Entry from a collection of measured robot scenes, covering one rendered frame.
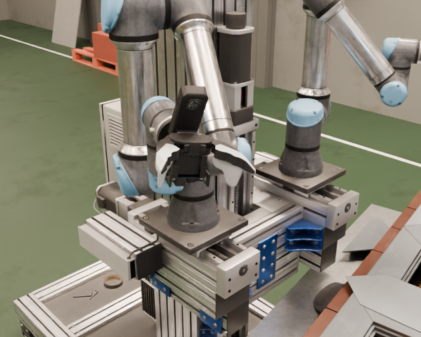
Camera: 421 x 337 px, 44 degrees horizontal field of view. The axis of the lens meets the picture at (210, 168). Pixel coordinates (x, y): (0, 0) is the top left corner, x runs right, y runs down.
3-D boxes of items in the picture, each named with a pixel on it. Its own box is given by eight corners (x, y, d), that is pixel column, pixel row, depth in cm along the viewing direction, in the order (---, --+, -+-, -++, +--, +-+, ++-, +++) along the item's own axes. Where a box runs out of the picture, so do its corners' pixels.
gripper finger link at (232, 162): (259, 194, 85) (213, 175, 89) (265, 160, 83) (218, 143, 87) (249, 199, 82) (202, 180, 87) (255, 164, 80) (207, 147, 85)
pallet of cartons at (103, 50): (174, 65, 756) (174, 30, 735) (121, 77, 697) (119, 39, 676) (121, 51, 846) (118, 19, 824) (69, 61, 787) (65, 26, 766)
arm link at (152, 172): (204, 192, 109) (204, 143, 105) (152, 199, 106) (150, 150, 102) (194, 176, 116) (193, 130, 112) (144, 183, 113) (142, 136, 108)
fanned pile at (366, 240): (407, 226, 213) (409, 218, 211) (373, 272, 184) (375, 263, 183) (378, 217, 220) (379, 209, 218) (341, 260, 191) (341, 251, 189)
